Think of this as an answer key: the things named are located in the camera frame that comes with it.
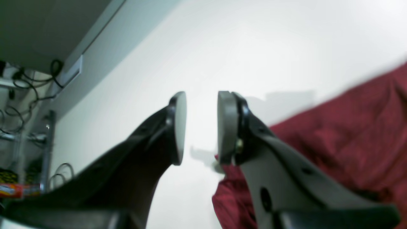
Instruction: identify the red long-sleeve T-shirt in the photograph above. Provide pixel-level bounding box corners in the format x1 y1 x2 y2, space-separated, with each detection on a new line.
212 63 407 229

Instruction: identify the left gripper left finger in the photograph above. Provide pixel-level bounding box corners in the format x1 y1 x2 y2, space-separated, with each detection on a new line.
4 92 187 229

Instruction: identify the white label box with cable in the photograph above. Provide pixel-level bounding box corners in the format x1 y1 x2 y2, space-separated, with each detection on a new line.
46 55 83 98

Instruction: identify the grey shelf with items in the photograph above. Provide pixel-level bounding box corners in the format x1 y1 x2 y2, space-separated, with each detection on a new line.
1 110 57 202

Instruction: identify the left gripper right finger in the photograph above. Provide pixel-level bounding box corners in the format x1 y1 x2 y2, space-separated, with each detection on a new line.
217 91 401 229

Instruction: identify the coiled black cable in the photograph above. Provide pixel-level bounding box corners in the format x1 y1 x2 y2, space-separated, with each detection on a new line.
48 163 75 191

